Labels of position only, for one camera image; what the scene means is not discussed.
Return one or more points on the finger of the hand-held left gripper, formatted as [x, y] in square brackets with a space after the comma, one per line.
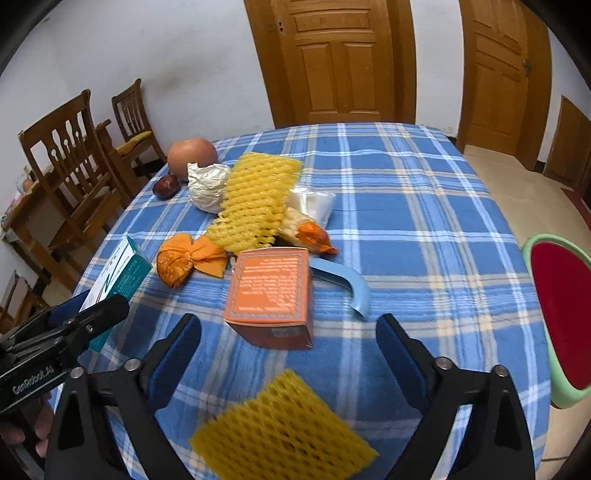
[106, 311]
[69, 310]

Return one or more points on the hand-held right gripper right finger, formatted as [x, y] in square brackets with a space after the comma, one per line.
[401, 355]

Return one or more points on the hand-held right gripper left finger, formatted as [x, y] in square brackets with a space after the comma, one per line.
[178, 355]

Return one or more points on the white paper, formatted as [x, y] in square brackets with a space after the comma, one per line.
[207, 189]

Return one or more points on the red bin with green rim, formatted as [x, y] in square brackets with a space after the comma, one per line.
[563, 314]

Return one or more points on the silver foil packet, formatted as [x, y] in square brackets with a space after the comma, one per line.
[314, 201]

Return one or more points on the person's left hand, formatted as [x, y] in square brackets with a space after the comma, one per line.
[41, 420]

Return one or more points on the teal and white box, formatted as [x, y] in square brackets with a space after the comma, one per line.
[134, 270]

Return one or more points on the wooden chair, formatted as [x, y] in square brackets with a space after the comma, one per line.
[18, 300]
[134, 115]
[69, 157]

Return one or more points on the blue curved plastic strip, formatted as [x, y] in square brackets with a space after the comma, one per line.
[355, 286]

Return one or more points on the crumpled orange wrapper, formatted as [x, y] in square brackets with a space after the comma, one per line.
[178, 263]

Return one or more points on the wooden side table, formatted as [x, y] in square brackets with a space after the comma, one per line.
[27, 217]

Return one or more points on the orange cardboard box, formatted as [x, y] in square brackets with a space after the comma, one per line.
[268, 286]

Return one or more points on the small yellow foam net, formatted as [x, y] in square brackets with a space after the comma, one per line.
[281, 429]

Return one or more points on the small pink toy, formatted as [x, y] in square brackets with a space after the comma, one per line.
[25, 181]

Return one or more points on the red jujube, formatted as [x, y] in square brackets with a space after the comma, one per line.
[166, 187]

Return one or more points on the blue plaid tablecloth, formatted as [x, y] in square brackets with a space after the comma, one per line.
[406, 207]

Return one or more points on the orange snack packet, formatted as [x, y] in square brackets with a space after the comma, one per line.
[314, 235]

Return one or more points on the large yellow foam net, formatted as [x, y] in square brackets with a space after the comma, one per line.
[254, 198]

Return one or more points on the apple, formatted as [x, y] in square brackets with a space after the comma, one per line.
[191, 152]

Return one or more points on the red doormat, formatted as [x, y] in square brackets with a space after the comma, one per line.
[577, 201]

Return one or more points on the small wooden hatch door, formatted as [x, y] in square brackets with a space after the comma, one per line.
[570, 143]

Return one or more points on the wooden panel door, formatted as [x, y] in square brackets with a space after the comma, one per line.
[337, 60]
[498, 78]

